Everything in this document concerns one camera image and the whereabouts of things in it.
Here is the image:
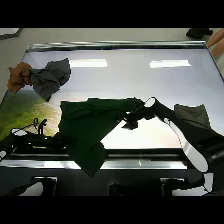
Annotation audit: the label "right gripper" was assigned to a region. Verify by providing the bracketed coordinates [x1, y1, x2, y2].
[121, 105, 157, 131]

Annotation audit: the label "dark green T-shirt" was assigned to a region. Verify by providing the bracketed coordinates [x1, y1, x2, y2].
[57, 97, 148, 178]

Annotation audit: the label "olive green garment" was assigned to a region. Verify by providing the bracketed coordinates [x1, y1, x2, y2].
[173, 103, 212, 130]

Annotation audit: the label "grey garment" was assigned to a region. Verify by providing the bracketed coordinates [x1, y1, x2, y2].
[29, 57, 72, 103]

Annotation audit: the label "person's legs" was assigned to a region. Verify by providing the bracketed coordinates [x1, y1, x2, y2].
[207, 28, 224, 62]

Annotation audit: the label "orange-brown garment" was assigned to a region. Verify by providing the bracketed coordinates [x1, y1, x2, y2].
[7, 61, 34, 95]

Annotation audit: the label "silver frame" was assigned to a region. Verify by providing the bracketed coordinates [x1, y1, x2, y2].
[0, 152, 208, 197]

